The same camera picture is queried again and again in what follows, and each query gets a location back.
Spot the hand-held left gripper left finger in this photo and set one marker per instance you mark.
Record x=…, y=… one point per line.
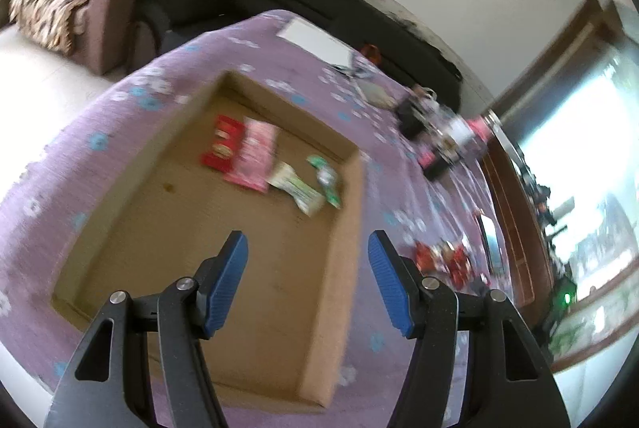
x=227, y=278

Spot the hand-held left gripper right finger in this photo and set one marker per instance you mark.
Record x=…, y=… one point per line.
x=389, y=278

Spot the shallow cardboard box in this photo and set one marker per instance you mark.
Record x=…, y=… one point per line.
x=199, y=253

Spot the red figure print snack packet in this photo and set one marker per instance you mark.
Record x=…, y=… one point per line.
x=425, y=256

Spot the large dark red snack packet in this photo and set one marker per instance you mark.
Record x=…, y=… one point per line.
x=457, y=266

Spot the dark flat device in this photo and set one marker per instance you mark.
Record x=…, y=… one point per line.
x=488, y=243

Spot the white green snack packet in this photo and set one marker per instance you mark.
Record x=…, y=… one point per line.
x=294, y=186

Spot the pink snack packet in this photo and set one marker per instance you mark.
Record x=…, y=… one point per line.
x=254, y=153

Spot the bright red snack packet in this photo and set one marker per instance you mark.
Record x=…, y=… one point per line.
x=222, y=143

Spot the black pink container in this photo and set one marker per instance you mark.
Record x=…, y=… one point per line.
x=449, y=143

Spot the black desk holder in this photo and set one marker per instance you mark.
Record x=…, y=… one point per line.
x=414, y=118

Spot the brown notebook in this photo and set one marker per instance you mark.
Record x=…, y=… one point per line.
x=377, y=91

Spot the black pens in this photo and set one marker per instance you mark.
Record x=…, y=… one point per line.
x=349, y=69

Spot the small orange object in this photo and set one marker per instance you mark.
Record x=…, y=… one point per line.
x=372, y=51

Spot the white paper sheet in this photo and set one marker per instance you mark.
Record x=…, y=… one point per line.
x=314, y=41

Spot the tiger striped blanket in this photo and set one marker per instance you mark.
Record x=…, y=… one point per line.
x=45, y=9

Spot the wooden window frame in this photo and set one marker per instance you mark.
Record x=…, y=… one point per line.
x=539, y=83

